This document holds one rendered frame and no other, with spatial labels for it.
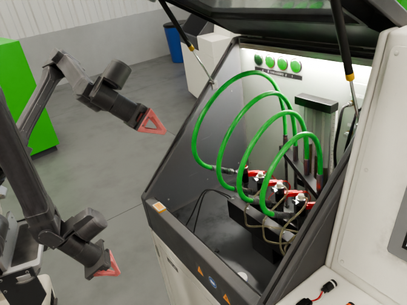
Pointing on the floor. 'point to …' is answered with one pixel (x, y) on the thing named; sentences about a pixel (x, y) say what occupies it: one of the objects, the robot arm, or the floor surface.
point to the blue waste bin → (174, 41)
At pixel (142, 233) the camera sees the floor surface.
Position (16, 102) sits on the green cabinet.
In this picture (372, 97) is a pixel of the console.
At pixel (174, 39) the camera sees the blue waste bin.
